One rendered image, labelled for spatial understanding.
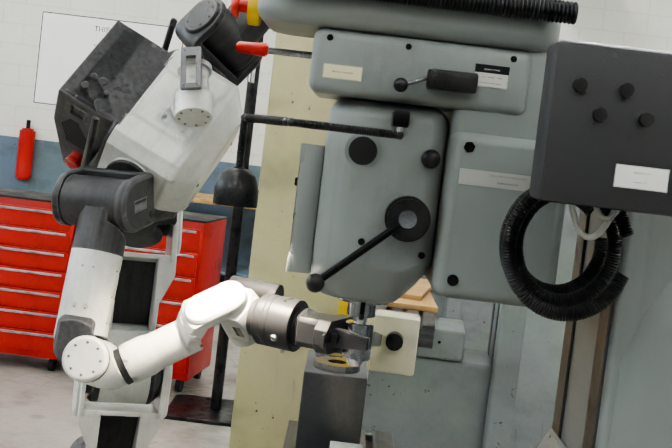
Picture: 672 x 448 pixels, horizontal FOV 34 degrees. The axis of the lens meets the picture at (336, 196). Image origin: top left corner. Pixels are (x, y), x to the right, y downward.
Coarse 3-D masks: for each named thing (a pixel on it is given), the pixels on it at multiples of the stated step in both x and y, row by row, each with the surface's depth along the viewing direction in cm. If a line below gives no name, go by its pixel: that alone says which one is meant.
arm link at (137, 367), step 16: (144, 336) 189; (160, 336) 188; (176, 336) 188; (112, 352) 189; (128, 352) 188; (144, 352) 187; (160, 352) 188; (176, 352) 188; (112, 368) 186; (128, 368) 187; (144, 368) 187; (160, 368) 189; (96, 384) 186; (112, 384) 187; (128, 384) 189
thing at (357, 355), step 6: (348, 330) 181; (354, 330) 180; (372, 330) 182; (366, 336) 181; (372, 336) 182; (342, 354) 182; (348, 354) 181; (354, 354) 180; (360, 354) 180; (366, 354) 181; (354, 360) 180; (360, 360) 181; (366, 360) 181
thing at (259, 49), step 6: (240, 42) 190; (246, 42) 190; (252, 42) 190; (240, 48) 190; (246, 48) 189; (252, 48) 189; (258, 48) 189; (264, 48) 189; (270, 48) 190; (276, 48) 190; (252, 54) 190; (258, 54) 190; (264, 54) 190; (276, 54) 190; (282, 54) 190; (288, 54) 190; (294, 54) 190; (300, 54) 190; (306, 54) 190
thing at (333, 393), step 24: (312, 360) 218; (336, 360) 215; (312, 384) 208; (336, 384) 208; (360, 384) 208; (312, 408) 208; (336, 408) 208; (360, 408) 208; (312, 432) 208; (336, 432) 208; (360, 432) 208
